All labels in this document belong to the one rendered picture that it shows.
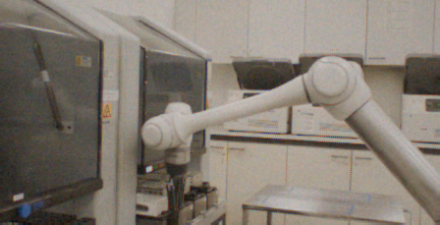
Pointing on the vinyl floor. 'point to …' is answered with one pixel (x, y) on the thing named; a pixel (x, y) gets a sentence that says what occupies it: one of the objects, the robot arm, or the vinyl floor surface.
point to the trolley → (326, 204)
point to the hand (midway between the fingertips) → (175, 219)
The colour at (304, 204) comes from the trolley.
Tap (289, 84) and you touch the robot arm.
